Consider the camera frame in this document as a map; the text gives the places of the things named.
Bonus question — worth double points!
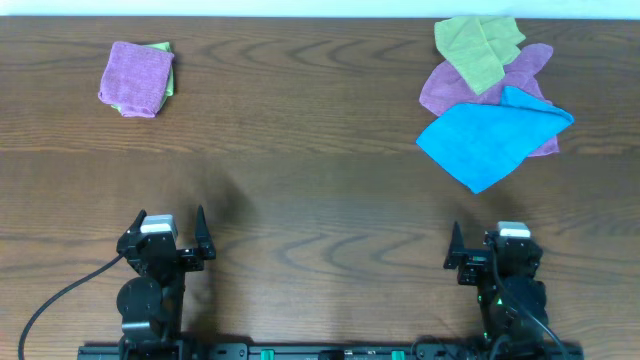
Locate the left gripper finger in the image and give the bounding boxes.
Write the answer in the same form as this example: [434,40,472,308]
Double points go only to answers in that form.
[194,205,216,260]
[127,209,147,234]

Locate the blue microfiber cloth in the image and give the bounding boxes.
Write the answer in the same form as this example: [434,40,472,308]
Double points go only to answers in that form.
[416,86,574,194]

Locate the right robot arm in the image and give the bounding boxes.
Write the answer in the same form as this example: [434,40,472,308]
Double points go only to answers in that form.
[443,221,548,345]

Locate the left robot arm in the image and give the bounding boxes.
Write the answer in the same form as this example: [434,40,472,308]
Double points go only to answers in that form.
[116,207,216,345]

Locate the purple folded cloth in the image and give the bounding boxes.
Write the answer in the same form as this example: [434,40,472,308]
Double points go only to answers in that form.
[98,41,174,115]

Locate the purple unfolded cloth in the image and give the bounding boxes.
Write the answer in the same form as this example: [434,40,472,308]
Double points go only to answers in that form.
[418,42,560,158]

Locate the green unfolded cloth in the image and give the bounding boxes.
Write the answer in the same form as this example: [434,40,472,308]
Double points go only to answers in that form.
[434,16,526,95]

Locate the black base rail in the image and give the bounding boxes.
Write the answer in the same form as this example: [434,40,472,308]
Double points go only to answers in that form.
[77,342,564,360]

